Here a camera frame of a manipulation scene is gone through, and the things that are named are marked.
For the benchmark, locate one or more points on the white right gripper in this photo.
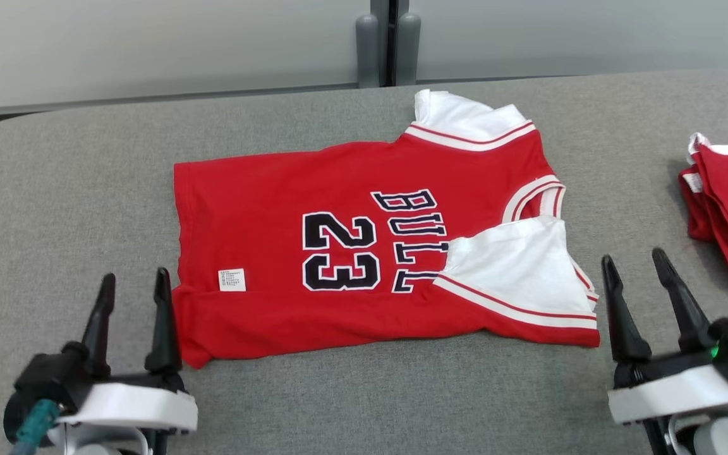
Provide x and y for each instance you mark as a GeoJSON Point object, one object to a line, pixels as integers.
{"type": "Point", "coordinates": [667, 388]}

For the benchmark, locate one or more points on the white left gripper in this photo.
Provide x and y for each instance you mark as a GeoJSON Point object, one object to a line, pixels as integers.
{"type": "Point", "coordinates": [136, 404]}

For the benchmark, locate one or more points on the grey partition post with feet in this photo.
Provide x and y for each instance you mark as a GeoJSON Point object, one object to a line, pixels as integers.
{"type": "Point", "coordinates": [367, 50]}

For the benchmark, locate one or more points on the red basketball jersey white sleeves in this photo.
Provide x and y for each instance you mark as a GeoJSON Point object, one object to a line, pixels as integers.
{"type": "Point", "coordinates": [263, 189]}

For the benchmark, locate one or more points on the white partition panel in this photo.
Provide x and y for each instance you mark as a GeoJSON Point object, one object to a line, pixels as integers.
{"type": "Point", "coordinates": [149, 44]}
{"type": "Point", "coordinates": [591, 35]}

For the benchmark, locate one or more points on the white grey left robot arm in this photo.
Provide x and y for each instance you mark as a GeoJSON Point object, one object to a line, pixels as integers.
{"type": "Point", "coordinates": [86, 442]}

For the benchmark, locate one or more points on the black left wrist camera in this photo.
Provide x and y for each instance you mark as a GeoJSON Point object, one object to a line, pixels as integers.
{"type": "Point", "coordinates": [48, 373]}

